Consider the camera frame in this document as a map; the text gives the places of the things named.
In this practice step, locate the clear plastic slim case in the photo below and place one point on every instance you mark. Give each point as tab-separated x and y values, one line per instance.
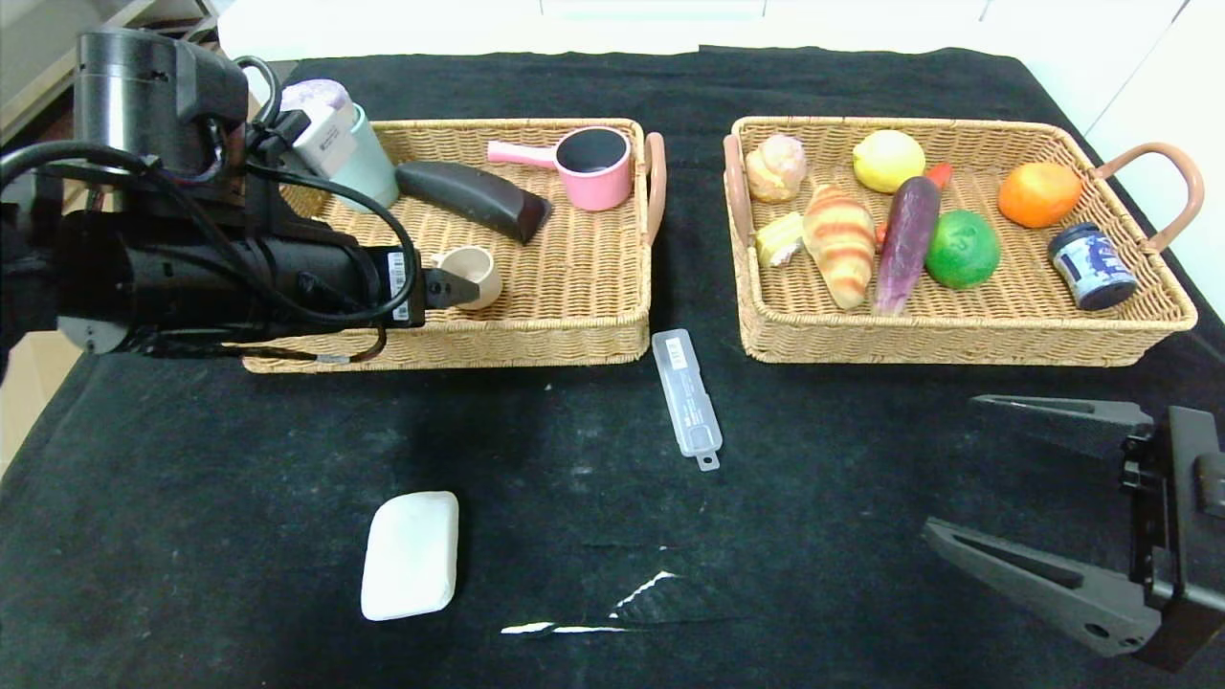
684	392

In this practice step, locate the green lime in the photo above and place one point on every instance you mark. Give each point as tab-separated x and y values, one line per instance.
967	251

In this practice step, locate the blue white printed jar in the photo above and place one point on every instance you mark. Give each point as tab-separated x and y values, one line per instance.
1096	263

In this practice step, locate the teal thermos with purple lid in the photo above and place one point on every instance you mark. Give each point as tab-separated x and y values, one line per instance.
378	172

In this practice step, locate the grey metal rack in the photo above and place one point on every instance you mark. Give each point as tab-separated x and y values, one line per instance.
38	57

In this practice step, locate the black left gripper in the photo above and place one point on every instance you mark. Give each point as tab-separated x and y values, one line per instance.
399	285

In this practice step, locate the white soap bar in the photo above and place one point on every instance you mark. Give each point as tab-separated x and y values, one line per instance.
410	555

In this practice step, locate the pink cream puff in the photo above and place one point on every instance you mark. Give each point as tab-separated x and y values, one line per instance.
775	167

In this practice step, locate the orange fruit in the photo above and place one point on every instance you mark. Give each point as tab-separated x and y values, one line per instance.
1038	194

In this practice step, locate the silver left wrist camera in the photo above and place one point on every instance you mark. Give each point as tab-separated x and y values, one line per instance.
323	139

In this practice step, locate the yellow lemon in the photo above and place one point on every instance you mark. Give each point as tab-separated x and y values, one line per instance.
888	161

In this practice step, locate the striped golden croissant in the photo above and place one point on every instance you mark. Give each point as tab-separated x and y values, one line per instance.
842	244

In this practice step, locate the wicker basket with food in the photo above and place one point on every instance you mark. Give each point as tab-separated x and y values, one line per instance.
813	330

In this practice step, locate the small beige cup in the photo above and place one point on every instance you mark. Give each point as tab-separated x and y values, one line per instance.
483	273

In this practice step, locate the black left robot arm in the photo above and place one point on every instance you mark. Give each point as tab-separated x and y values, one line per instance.
172	277

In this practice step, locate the yellow cake slice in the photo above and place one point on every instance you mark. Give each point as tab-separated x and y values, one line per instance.
777	239

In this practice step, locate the pink toy saucepan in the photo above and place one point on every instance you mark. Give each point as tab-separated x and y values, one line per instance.
598	187

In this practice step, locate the wicker basket with kitchenware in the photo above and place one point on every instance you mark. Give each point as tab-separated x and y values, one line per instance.
574	287

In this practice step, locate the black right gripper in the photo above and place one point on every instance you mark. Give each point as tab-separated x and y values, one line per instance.
1185	517

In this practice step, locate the black curved wedge block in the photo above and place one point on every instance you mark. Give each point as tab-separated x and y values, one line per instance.
469	196

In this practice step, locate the orange red carrot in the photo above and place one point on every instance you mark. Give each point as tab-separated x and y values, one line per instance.
942	175

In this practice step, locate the purple eggplant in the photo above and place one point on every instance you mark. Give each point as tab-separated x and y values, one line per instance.
909	239

